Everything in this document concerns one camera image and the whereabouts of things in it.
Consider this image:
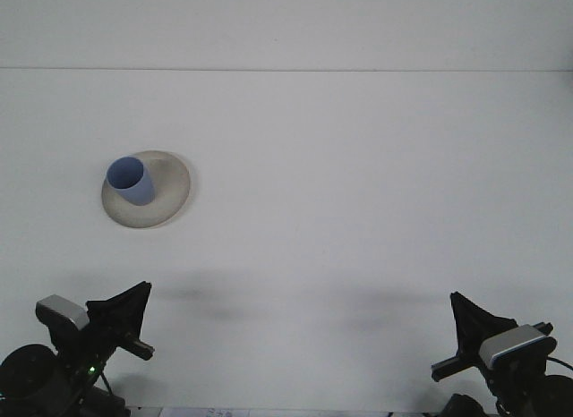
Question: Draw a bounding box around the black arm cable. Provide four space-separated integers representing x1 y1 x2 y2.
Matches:
98 370 116 398
546 354 573 373

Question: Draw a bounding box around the pale blue cup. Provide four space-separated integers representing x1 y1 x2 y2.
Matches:
106 156 158 208

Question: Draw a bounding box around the pale round plate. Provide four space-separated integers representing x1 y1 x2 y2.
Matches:
100 149 194 231

